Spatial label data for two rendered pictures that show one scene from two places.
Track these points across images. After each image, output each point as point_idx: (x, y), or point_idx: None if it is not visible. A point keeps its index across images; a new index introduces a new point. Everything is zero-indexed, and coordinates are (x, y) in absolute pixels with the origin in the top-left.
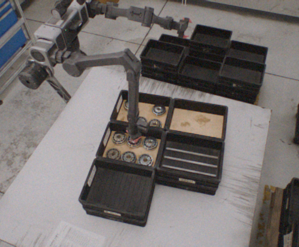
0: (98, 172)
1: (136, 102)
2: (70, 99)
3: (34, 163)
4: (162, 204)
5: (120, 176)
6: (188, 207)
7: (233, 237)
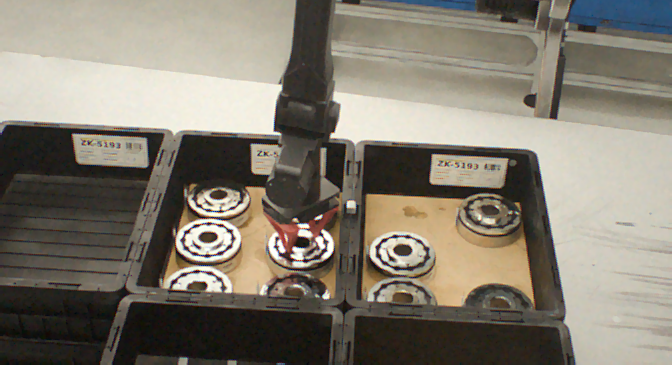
0: (145, 184)
1: (300, 23)
2: (495, 112)
3: (209, 92)
4: None
5: (128, 242)
6: None
7: None
